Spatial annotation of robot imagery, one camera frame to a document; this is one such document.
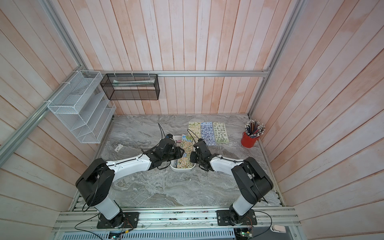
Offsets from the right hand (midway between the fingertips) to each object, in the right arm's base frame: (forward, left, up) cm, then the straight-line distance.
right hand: (191, 155), depth 94 cm
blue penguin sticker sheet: (+21, -12, -4) cm, 24 cm away
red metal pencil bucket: (+9, -36, +4) cm, 38 cm away
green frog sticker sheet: (+20, -22, -4) cm, 30 cm away
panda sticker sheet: (+6, +3, +5) cm, 8 cm away
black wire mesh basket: (+41, +44, +24) cm, 65 cm away
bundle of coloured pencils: (+15, -41, +9) cm, 44 cm away
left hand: (-2, +5, +6) cm, 8 cm away
